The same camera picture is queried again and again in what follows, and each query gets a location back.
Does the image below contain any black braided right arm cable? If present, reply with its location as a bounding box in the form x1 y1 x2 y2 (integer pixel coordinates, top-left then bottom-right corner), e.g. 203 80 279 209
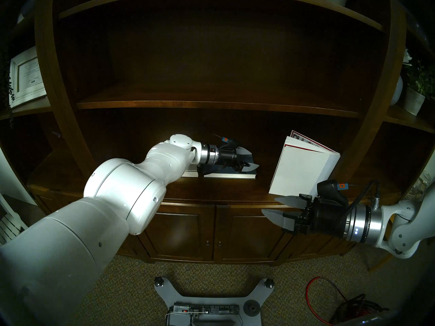
340 180 380 224

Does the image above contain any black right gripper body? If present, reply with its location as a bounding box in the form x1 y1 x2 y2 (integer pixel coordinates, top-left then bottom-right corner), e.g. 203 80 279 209
298 195 350 236

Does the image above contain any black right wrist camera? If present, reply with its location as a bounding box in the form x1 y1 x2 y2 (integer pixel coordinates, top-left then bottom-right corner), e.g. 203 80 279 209
317 180 351 203

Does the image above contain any green plant in white pot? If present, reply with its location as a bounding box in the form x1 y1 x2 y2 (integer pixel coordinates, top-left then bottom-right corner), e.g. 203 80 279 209
403 59 435 116

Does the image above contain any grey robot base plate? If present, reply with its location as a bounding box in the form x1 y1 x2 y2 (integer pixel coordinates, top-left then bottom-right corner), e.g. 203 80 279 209
155 277 274 326

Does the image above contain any large white book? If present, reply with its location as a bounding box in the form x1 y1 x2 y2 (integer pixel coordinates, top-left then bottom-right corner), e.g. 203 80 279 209
268 130 341 197

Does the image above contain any dark hanging bead plant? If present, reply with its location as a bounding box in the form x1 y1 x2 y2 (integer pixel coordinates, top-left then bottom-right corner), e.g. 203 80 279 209
2 47 16 129

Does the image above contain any white slatted chair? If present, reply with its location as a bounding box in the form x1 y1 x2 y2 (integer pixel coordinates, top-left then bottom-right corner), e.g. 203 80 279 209
0 193 31 246

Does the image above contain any blue cover book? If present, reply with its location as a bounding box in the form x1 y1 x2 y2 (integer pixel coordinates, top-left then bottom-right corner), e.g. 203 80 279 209
203 151 257 179

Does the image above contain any white framed certificate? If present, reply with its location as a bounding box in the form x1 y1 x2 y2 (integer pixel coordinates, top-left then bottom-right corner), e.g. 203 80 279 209
8 45 48 108

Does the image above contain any white vase with white flower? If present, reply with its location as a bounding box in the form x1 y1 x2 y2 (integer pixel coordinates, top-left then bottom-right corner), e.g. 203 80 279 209
389 49 413 107

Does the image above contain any dark wooden bookshelf cabinet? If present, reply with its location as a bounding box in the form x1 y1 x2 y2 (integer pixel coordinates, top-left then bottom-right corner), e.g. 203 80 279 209
0 0 435 266

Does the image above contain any clear glass jar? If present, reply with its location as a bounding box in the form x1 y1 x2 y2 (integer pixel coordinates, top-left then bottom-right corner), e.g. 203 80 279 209
408 171 434 200

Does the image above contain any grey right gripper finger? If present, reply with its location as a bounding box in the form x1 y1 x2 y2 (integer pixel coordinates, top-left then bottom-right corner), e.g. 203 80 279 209
262 208 301 233
275 194 314 207

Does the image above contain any light wooden side table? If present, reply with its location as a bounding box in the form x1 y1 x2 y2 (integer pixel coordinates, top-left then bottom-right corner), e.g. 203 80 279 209
369 253 395 272

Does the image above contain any red cable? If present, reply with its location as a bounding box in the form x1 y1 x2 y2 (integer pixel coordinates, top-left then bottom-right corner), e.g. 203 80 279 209
306 277 347 326

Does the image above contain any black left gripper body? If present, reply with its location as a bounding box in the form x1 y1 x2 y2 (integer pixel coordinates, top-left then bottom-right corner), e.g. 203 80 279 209
217 147 246 171

